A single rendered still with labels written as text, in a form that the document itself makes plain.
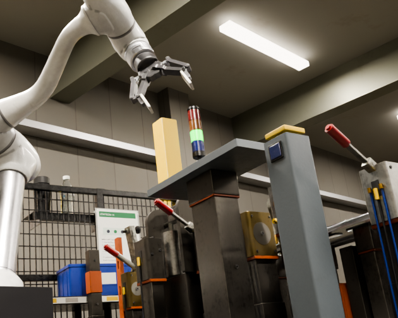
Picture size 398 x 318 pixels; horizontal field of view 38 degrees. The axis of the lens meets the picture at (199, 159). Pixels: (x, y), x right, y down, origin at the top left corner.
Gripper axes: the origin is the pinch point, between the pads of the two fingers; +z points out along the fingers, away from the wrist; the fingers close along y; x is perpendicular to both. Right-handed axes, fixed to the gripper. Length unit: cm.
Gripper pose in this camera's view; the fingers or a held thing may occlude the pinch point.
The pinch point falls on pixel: (170, 96)
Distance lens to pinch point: 165.7
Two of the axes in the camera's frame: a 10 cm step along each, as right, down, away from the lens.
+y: 8.6, -5.1, 0.9
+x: 2.9, 6.2, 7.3
